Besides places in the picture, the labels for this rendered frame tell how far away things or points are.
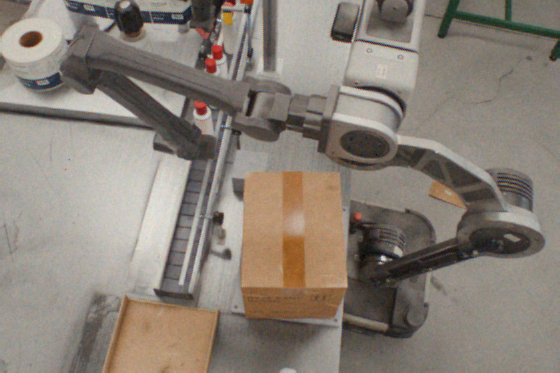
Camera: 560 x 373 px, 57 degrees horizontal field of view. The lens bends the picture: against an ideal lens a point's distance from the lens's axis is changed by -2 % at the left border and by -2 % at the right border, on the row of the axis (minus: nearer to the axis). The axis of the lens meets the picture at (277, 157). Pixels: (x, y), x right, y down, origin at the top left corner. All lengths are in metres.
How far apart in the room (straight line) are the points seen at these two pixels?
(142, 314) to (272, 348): 0.36
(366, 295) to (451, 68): 1.57
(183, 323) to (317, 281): 0.44
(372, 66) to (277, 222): 0.46
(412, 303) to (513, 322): 0.59
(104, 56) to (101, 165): 0.78
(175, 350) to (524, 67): 2.60
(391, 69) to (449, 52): 2.29
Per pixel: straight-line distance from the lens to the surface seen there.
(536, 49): 3.51
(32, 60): 1.82
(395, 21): 1.08
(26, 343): 1.59
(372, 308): 2.13
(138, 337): 1.50
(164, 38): 1.97
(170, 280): 1.47
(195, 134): 1.33
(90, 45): 1.02
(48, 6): 2.20
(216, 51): 1.61
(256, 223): 1.25
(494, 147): 2.93
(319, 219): 1.26
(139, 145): 1.75
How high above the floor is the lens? 2.25
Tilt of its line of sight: 58 degrees down
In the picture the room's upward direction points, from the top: 2 degrees clockwise
